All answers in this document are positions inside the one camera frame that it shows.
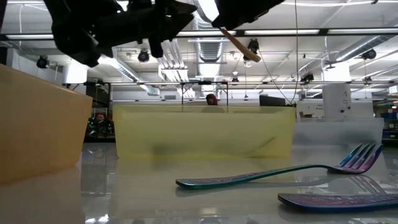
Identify black metal frame stand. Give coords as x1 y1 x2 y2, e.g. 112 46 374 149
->
181 80 229 106

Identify orange-handled steel fork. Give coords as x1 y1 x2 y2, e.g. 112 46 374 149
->
218 27 262 63

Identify white rectangular air duct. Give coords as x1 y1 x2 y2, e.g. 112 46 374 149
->
93 46 141 83

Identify yellow translucent plastic bin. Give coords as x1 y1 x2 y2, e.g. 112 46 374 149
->
112 104 297 159

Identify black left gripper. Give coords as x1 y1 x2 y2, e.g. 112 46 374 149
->
105 0 198 58

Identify long horizontal rail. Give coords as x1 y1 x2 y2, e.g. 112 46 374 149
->
62 80 398 86

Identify shelf with blue bins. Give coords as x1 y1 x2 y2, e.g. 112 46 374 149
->
374 102 398 141

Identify white ceiling pipes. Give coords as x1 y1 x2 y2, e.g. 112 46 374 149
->
155 39 190 83

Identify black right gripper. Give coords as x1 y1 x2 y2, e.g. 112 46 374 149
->
211 0 285 29

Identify black crossbar with light strips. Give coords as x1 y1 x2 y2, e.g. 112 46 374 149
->
0 28 398 40

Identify white column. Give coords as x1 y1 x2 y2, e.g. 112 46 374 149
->
322 83 353 123

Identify iridescent rainbow fork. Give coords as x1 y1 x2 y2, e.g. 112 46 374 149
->
277 192 398 215
175 142 384 190

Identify orange translucent plastic bin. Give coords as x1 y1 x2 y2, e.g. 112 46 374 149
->
0 63 93 184

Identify silver ventilation duct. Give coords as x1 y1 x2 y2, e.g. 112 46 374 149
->
190 29 234 65

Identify thin hanging cable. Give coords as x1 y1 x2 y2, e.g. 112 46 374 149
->
292 0 299 106

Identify person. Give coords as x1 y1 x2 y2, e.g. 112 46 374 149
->
201 93 224 113
93 112 108 133

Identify round silver duct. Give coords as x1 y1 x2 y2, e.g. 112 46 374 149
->
334 33 398 63

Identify clear translucent plastic bin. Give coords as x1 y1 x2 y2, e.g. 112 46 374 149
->
294 117 385 147

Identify black monitor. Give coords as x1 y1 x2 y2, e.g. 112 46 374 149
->
259 95 286 106

